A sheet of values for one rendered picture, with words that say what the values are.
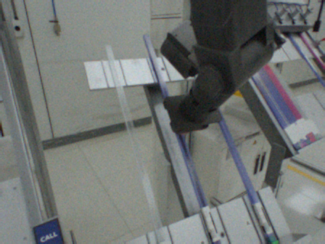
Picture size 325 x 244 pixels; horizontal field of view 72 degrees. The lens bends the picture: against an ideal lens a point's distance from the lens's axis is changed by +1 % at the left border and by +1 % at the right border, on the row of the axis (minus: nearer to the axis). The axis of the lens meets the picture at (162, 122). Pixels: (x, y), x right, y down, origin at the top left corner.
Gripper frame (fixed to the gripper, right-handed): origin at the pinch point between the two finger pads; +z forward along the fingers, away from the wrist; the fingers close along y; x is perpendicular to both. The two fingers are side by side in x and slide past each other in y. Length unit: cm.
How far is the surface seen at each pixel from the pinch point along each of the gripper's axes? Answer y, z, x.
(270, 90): -52, 17, -13
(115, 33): -35, 130, -152
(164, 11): -35, 38, -78
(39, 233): 29.0, 4.5, 12.1
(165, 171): 2.3, 9.1, 7.3
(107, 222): 11, 115, 15
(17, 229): 33.0, 8.7, 10.3
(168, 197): 1.8, 13.9, 13.0
